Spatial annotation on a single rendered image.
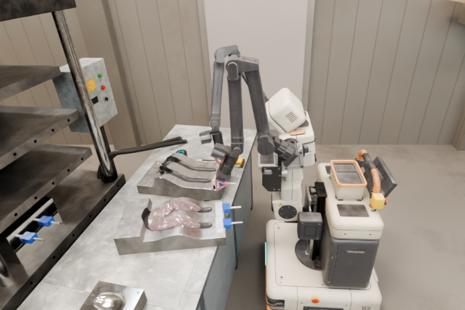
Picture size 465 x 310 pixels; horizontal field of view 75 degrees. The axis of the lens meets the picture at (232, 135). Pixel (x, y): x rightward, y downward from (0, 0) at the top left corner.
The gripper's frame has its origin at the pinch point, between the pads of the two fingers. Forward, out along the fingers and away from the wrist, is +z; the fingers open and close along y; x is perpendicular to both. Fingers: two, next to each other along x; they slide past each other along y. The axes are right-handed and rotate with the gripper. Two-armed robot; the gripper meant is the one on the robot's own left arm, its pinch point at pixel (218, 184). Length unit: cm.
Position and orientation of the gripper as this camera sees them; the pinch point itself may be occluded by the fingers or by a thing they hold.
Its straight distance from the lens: 153.0
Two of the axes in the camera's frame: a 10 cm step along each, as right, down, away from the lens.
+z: -3.9, 7.9, 4.8
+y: -0.8, 4.9, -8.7
